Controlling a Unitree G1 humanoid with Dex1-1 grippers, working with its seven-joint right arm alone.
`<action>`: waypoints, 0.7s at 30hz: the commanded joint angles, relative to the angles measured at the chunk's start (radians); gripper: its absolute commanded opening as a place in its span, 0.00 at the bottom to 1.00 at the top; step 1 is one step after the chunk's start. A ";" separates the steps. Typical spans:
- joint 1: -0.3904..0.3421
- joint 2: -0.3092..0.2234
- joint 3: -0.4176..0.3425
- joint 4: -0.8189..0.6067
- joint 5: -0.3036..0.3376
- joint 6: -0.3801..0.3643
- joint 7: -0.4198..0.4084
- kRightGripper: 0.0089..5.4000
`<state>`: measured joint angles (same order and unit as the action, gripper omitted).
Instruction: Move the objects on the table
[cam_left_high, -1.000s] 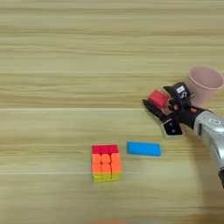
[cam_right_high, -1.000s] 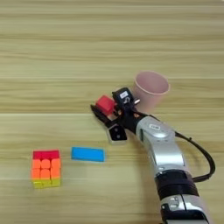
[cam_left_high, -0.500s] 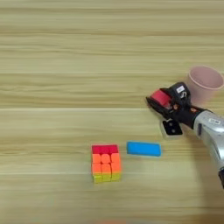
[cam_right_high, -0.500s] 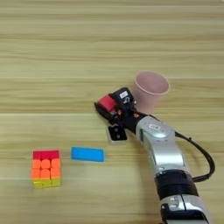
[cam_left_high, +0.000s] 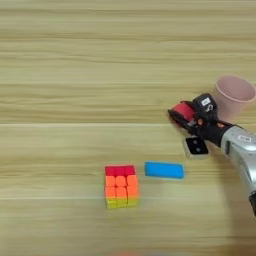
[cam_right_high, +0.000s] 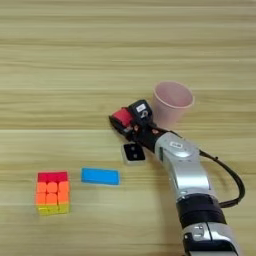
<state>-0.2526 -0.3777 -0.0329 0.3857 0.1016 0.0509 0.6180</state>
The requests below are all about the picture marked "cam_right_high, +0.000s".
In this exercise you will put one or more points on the flat blue rectangular block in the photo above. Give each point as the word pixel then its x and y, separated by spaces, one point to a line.
pixel 100 176

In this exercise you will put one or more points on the small black white cube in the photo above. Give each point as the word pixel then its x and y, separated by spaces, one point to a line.
pixel 134 153

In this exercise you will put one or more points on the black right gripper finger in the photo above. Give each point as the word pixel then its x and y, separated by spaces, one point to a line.
pixel 119 125

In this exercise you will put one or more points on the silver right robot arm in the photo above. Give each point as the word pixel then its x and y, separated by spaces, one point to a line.
pixel 190 180

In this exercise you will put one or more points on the black box with white label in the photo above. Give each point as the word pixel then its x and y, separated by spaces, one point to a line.
pixel 140 110

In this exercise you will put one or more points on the multicolour Rubik's cube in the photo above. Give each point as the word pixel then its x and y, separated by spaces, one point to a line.
pixel 52 193

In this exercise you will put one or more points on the small red cube block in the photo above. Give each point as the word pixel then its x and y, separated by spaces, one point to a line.
pixel 122 116

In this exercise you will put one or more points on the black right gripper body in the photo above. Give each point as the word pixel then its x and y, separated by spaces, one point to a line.
pixel 146 133

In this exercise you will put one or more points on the pink plastic cup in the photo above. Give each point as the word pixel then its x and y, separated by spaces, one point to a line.
pixel 171 103

